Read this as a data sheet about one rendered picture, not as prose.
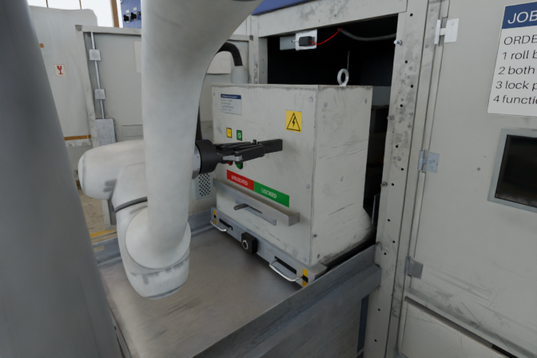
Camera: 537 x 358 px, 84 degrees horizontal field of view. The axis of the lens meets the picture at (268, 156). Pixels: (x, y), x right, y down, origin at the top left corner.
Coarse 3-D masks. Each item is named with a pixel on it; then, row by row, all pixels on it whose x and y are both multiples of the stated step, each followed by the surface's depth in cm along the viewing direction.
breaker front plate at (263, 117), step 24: (216, 96) 102; (264, 96) 82; (288, 96) 75; (312, 96) 69; (216, 120) 105; (240, 120) 93; (264, 120) 84; (312, 120) 70; (288, 144) 78; (312, 144) 71; (216, 168) 110; (264, 168) 87; (288, 168) 79; (312, 168) 72; (288, 192) 81; (312, 192) 74; (240, 216) 102; (264, 216) 91; (288, 240) 84
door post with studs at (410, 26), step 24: (408, 0) 73; (408, 24) 74; (408, 48) 75; (408, 72) 76; (408, 96) 77; (408, 120) 78; (408, 144) 79; (384, 168) 86; (384, 192) 87; (384, 216) 88; (384, 240) 89; (384, 264) 90; (384, 288) 92; (384, 312) 93; (384, 336) 95
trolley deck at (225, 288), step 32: (192, 256) 98; (224, 256) 98; (256, 256) 98; (352, 256) 98; (128, 288) 82; (192, 288) 82; (224, 288) 82; (256, 288) 82; (288, 288) 82; (352, 288) 82; (128, 320) 72; (160, 320) 72; (192, 320) 72; (224, 320) 72; (320, 320) 74; (128, 352) 64; (160, 352) 63; (192, 352) 63; (256, 352) 63; (288, 352) 68
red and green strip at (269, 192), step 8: (232, 176) 102; (240, 176) 98; (240, 184) 99; (248, 184) 95; (256, 184) 92; (256, 192) 93; (264, 192) 89; (272, 192) 86; (272, 200) 87; (280, 200) 84; (288, 200) 81
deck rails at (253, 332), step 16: (192, 224) 113; (208, 224) 118; (112, 240) 95; (96, 256) 93; (112, 256) 96; (368, 256) 91; (336, 272) 81; (352, 272) 86; (304, 288) 73; (320, 288) 77; (336, 288) 82; (288, 304) 70; (304, 304) 74; (256, 320) 64; (272, 320) 67; (288, 320) 71; (224, 336) 59; (240, 336) 62; (256, 336) 65; (208, 352) 57; (224, 352) 59; (240, 352) 62
